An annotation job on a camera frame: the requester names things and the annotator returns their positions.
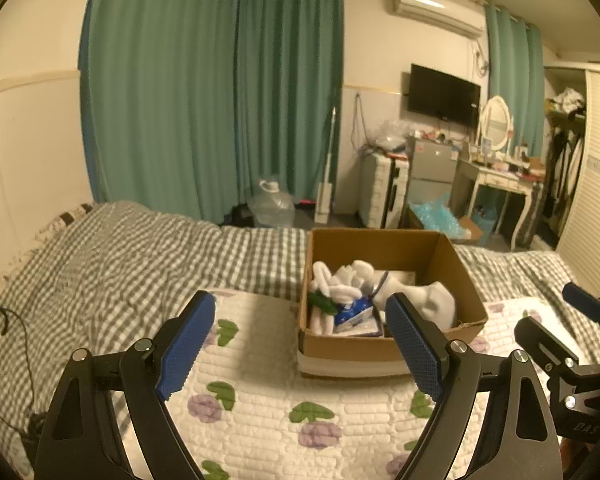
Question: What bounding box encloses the oval vanity mirror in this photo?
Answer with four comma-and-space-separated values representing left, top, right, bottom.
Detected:
477, 96, 513, 152

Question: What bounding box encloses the teal curtain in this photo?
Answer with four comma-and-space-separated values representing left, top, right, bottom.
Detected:
484, 3, 544, 157
79, 0, 344, 223

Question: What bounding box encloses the white floral quilted pad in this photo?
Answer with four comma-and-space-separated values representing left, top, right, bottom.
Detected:
114, 288, 586, 480

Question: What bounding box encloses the white dressing table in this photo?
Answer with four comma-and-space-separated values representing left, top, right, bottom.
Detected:
449, 160, 544, 250

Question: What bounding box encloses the white louvered wardrobe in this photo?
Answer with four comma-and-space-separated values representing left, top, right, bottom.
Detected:
545, 62, 600, 297

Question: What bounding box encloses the teal right curtain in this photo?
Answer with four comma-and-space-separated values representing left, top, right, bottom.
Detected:
484, 3, 544, 157

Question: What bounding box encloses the white air conditioner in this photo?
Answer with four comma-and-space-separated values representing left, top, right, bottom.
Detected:
393, 0, 486, 39

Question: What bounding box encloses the black wall television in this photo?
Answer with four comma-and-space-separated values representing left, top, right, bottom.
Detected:
407, 64, 481, 129

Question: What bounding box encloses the silver mini fridge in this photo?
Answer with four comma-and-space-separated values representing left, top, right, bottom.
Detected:
407, 138, 458, 205

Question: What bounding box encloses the blue plastic bag pile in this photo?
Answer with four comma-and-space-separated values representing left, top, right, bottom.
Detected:
410, 195, 471, 240

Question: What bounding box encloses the grey checked bed cover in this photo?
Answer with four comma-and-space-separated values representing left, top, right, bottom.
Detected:
0, 199, 600, 476

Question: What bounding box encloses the clear water jug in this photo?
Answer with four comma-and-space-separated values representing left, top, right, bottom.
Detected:
247, 178, 296, 229

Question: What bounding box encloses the black cable on bed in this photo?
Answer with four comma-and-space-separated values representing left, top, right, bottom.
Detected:
0, 303, 46, 441

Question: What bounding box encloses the grey knit glove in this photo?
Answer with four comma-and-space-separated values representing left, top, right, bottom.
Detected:
370, 271, 456, 330

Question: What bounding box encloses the light blue tissue pack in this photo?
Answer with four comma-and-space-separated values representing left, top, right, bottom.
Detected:
334, 296, 374, 334

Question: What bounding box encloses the white suitcase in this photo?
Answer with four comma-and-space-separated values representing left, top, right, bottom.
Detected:
358, 153, 410, 229

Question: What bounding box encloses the brown cardboard box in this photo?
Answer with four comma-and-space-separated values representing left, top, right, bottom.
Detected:
297, 228, 488, 378

